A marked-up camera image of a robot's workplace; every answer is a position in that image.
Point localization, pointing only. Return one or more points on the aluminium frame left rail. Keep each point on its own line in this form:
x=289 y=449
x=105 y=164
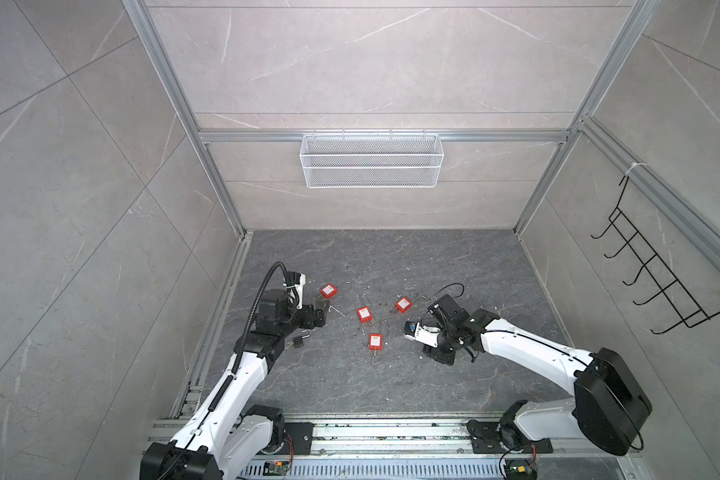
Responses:
x=190 y=392

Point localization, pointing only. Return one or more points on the white wire mesh basket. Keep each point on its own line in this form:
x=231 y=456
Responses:
x=378 y=160

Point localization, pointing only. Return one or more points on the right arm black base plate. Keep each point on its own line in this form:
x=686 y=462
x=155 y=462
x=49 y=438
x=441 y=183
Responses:
x=496 y=437

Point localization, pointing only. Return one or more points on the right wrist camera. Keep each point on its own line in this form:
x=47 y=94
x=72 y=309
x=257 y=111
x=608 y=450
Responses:
x=426 y=335

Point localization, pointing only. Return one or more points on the black wire hook rack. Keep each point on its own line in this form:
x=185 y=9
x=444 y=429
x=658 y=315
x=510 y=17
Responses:
x=689 y=312

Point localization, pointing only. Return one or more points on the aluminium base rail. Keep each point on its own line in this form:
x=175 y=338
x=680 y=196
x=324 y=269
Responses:
x=406 y=436

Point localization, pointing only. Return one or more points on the red padlock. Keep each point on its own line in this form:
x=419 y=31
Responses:
x=364 y=311
x=405 y=303
x=377 y=340
x=327 y=292

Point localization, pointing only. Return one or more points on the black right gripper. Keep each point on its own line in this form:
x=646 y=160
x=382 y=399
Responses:
x=434 y=353

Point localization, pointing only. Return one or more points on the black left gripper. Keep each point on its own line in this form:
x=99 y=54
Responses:
x=309 y=321

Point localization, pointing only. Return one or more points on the slotted cable duct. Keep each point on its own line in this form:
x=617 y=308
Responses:
x=419 y=468

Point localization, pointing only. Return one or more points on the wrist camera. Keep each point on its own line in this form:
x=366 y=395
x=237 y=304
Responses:
x=426 y=335
x=295 y=288

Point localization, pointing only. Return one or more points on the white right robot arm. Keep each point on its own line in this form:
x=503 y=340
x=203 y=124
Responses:
x=605 y=404

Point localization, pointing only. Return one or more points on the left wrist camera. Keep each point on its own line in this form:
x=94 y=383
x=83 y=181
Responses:
x=295 y=288

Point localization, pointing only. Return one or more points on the red padlock front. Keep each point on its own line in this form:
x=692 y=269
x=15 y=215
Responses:
x=377 y=340

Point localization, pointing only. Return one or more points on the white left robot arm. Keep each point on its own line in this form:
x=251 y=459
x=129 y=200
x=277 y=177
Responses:
x=224 y=435

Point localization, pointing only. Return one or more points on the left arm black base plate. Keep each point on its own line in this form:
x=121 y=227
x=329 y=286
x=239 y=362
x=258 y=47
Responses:
x=298 y=437

